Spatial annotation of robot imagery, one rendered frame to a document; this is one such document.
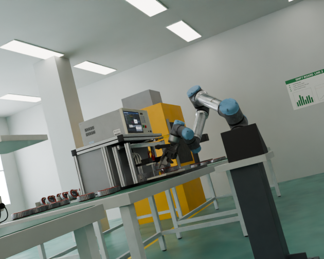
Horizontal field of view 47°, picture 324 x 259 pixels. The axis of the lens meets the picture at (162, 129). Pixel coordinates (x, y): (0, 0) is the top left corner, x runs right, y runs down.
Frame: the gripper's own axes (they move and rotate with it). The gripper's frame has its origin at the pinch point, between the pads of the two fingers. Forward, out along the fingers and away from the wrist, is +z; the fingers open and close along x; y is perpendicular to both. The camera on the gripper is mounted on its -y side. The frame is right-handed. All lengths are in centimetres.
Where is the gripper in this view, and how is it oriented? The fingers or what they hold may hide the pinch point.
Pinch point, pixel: (161, 166)
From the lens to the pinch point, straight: 268.4
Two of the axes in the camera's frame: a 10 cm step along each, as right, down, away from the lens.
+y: 8.7, 3.4, -3.6
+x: 3.8, 0.0, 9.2
